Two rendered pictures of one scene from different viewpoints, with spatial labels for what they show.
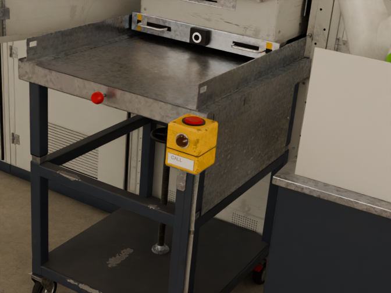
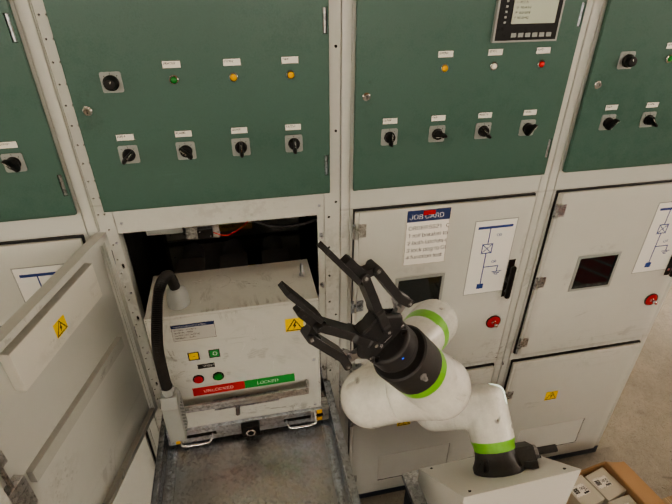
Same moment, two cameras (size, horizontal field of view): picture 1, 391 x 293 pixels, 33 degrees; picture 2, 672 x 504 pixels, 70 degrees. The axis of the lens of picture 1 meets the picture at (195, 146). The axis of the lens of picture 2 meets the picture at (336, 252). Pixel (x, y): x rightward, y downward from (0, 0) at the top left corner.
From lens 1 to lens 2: 1.45 m
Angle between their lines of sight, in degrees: 37
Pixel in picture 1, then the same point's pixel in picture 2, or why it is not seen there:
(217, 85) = not seen: outside the picture
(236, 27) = (283, 408)
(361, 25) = not seen: hidden behind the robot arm
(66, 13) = (101, 483)
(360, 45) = (435, 424)
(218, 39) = (269, 422)
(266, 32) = (313, 402)
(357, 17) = not seen: hidden behind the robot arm
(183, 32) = (231, 430)
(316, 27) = (328, 360)
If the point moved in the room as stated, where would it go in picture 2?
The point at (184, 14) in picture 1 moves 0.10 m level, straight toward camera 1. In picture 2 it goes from (225, 416) to (242, 435)
